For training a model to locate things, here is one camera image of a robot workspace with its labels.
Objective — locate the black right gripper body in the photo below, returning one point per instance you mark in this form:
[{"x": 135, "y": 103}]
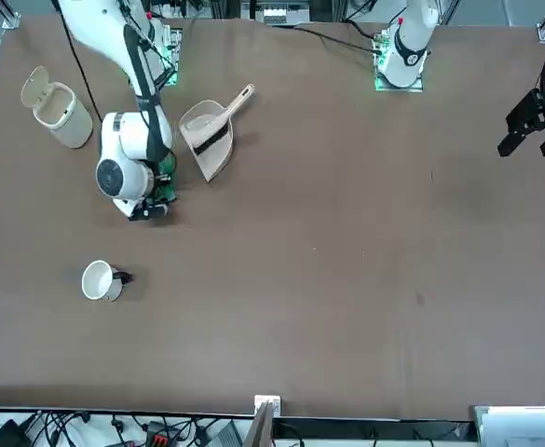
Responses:
[{"x": 148, "y": 210}]

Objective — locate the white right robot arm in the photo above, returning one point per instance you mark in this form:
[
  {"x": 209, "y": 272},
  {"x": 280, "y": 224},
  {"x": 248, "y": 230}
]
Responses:
[{"x": 127, "y": 139}]

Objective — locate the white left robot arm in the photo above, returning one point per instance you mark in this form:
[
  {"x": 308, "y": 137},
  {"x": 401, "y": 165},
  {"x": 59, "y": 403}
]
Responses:
[{"x": 407, "y": 56}]

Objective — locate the beige plastic dustpan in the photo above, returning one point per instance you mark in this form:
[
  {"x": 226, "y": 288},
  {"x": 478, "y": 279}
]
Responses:
[{"x": 213, "y": 163}]

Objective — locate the beige brush black bristles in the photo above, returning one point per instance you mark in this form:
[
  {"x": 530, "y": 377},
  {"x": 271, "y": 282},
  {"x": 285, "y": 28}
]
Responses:
[{"x": 225, "y": 118}]

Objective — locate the beige bin with lid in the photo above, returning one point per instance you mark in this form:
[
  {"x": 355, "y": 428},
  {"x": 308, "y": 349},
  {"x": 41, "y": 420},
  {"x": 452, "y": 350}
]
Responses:
[{"x": 67, "y": 121}]

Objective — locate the black orange power strip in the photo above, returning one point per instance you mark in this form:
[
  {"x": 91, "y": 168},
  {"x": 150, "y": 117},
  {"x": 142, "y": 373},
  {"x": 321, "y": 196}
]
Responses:
[{"x": 156, "y": 435}]

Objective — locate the grey power strip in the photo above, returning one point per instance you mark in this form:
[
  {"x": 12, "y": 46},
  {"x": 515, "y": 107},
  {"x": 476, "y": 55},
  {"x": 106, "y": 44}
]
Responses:
[{"x": 274, "y": 15}]

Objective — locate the large black power adapter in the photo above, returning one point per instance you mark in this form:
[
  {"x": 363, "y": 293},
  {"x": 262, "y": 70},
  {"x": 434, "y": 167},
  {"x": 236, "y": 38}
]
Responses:
[{"x": 9, "y": 435}]

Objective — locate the white board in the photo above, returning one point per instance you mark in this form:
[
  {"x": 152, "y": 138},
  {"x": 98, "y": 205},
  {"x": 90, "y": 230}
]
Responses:
[{"x": 523, "y": 428}]

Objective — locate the aluminium frame post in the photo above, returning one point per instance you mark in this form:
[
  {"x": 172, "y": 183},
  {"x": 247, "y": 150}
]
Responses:
[{"x": 267, "y": 405}]

